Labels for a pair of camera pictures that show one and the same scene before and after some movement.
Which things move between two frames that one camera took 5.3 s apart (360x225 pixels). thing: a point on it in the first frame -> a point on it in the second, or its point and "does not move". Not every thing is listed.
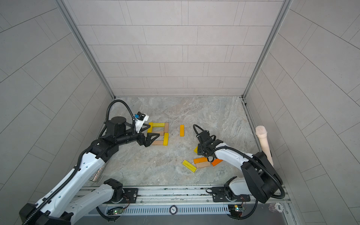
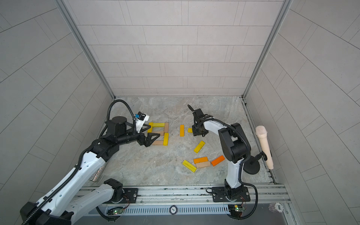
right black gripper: (199, 146) -> (195, 131)
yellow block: (150, 130) does not move
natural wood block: (166, 128) does not move
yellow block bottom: (166, 139) does not move
